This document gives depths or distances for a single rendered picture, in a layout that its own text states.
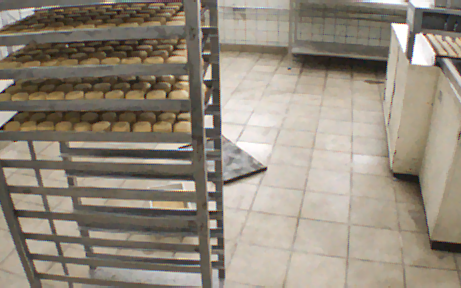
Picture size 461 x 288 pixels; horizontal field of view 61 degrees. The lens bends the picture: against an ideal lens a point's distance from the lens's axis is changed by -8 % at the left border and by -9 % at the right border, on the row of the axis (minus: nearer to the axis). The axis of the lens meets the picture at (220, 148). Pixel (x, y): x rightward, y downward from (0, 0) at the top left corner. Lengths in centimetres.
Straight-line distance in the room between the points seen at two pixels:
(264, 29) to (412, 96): 344
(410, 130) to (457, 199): 72
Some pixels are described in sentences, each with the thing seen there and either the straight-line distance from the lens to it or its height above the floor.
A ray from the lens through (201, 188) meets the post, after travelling 111.
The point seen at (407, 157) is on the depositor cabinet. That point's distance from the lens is 292.
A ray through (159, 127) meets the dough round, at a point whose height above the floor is 106.
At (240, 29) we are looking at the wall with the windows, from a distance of 593.
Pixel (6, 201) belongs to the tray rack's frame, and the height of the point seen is 85.
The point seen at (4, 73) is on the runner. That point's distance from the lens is 119.
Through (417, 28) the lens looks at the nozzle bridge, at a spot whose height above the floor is 105.
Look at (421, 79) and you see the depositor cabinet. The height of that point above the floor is 75.
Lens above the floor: 152
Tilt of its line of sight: 28 degrees down
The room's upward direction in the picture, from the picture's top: 2 degrees counter-clockwise
